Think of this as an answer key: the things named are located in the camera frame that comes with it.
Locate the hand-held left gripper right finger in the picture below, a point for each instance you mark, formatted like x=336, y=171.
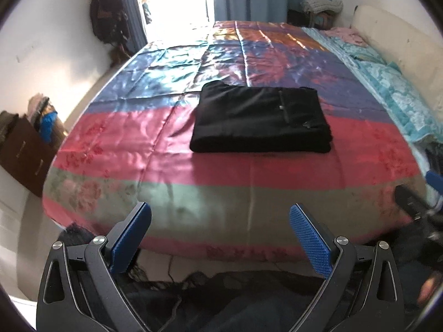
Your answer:
x=309, y=238

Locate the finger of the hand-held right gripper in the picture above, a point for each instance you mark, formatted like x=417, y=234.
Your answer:
x=435, y=181
x=408, y=200

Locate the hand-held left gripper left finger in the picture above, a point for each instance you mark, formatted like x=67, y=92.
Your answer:
x=129, y=238

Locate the black pants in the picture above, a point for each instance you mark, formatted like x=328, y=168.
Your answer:
x=259, y=121

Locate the person's right hand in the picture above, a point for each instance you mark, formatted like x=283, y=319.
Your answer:
x=427, y=288

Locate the multicoloured satin quilt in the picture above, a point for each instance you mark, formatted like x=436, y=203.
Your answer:
x=138, y=152

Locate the turquoise floral blanket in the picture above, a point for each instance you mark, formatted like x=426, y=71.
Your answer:
x=398, y=90

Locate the person's dark clothing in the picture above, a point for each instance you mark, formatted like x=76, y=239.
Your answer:
x=225, y=304

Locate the brown wooden dresser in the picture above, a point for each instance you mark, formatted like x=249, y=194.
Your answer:
x=24, y=152

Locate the pile of clothes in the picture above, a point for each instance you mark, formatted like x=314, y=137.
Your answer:
x=46, y=117

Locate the cream padded headboard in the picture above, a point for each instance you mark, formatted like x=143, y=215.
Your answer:
x=398, y=38

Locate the pink cloth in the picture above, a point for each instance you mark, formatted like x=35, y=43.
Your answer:
x=342, y=36

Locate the teal patterned blanket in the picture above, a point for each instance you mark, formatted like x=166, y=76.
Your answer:
x=325, y=41

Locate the dark chair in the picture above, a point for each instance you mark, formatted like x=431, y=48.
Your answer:
x=320, y=19

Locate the grey knitted cloth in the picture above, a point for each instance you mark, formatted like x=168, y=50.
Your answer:
x=320, y=6

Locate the dark hanging bag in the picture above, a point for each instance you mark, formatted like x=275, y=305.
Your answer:
x=105, y=13

